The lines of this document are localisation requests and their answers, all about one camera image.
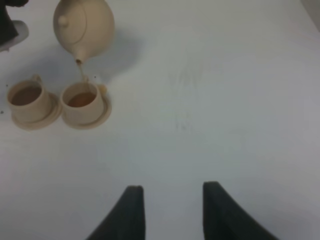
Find left teacup saucer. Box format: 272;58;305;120
11;92;62;131

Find left beige teacup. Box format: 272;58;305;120
6;74;53;123

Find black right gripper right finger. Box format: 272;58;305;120
202;181;276;240

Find beige teapot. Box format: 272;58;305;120
53;0;115;65

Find beige teacup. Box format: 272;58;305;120
6;74;53;123
60;76;107;124

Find teacup saucer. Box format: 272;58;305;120
11;92;62;131
61;96;112;130

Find right teacup saucer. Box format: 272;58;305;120
61;96;112;130

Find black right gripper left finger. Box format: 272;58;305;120
87;185;145;240

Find right beige teacup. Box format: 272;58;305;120
60;76;107;124

